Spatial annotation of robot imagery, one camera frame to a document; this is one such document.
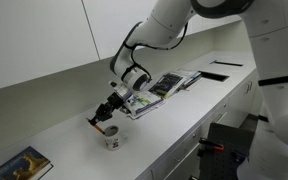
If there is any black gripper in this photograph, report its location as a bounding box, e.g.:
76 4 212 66
87 91 125 127

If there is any orange and black pen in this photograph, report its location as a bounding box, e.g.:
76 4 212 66
85 117 106 136

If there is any white mug with cartoon print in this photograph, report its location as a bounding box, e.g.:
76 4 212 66
103 124 129 152

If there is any stack of colourful magazines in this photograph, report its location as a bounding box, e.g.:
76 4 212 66
123 89 167 121

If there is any black cover book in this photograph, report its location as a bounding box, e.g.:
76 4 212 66
148 72 185 100

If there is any dark hardcover book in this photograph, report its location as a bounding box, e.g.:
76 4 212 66
0 145 54 180

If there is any pile of thin magazines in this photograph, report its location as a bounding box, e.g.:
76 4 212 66
177 68 204 92

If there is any black perforated mounting board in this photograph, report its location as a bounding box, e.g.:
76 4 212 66
196 122 256 180

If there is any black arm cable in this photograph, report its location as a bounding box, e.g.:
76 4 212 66
122 21 189 83

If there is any black clamp with orange handle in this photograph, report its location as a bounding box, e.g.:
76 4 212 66
198 137 225 153

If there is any short silver drawer handle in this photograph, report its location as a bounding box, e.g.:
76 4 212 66
214 112 224 124

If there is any silver lower cabinet door handle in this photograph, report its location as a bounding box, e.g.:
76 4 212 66
245 80 254 95

